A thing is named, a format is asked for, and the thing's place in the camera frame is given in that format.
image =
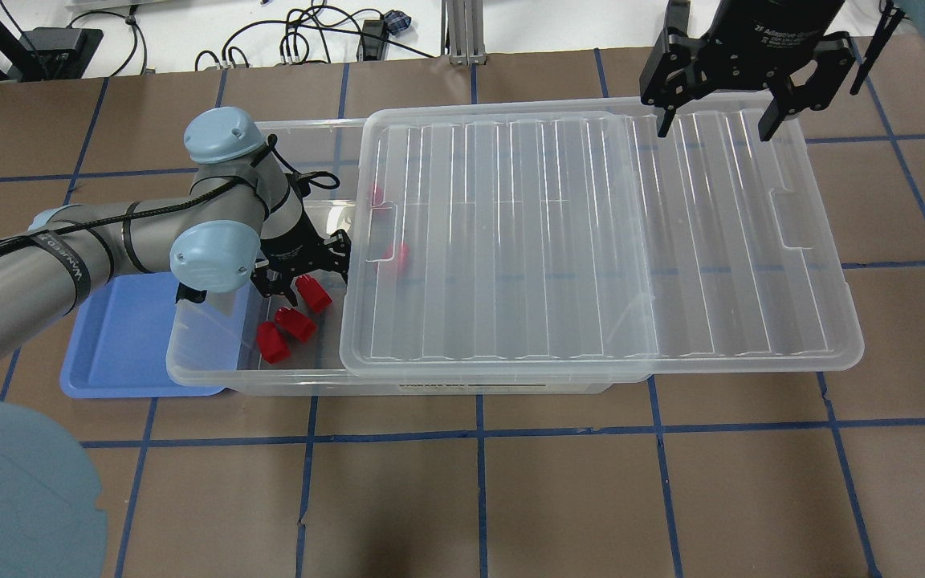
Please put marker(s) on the blue plastic tray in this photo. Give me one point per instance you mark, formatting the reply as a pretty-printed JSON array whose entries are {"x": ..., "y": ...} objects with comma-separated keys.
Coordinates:
[{"x": 121, "y": 336}]

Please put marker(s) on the aluminium frame post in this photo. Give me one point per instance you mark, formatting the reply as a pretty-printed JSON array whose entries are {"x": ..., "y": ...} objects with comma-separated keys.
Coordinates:
[{"x": 463, "y": 32}]

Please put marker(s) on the clear plastic box lid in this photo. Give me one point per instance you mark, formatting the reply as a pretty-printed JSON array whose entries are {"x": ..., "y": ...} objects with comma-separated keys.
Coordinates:
[{"x": 744, "y": 271}]

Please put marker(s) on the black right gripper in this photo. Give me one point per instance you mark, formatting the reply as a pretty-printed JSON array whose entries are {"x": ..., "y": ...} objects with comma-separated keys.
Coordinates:
[{"x": 759, "y": 36}]

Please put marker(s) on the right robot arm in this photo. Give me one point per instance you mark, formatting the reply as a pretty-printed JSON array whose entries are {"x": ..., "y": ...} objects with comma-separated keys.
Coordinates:
[{"x": 892, "y": 14}]

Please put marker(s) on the red block trio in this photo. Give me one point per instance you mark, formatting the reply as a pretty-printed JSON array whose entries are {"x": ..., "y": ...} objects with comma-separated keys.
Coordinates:
[
  {"x": 314, "y": 296},
  {"x": 295, "y": 324},
  {"x": 271, "y": 343}
]

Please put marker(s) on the black camera stand base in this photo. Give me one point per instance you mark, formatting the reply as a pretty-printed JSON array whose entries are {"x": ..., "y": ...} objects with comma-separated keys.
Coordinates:
[{"x": 46, "y": 52}]

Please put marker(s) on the black power adapter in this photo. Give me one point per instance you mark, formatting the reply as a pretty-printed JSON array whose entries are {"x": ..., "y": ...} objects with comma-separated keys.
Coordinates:
[{"x": 373, "y": 41}]

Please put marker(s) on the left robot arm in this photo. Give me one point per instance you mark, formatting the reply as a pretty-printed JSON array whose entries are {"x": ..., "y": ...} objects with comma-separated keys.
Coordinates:
[{"x": 243, "y": 222}]

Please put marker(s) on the red block under lid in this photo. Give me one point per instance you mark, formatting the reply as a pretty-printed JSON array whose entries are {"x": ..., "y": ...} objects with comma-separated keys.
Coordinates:
[{"x": 396, "y": 257}]

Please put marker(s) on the clear plastic storage box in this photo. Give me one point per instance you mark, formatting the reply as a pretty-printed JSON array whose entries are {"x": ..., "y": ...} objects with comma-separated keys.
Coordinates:
[{"x": 310, "y": 353}]

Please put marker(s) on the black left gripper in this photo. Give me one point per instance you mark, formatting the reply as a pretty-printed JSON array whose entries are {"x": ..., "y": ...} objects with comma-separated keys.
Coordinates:
[{"x": 295, "y": 247}]

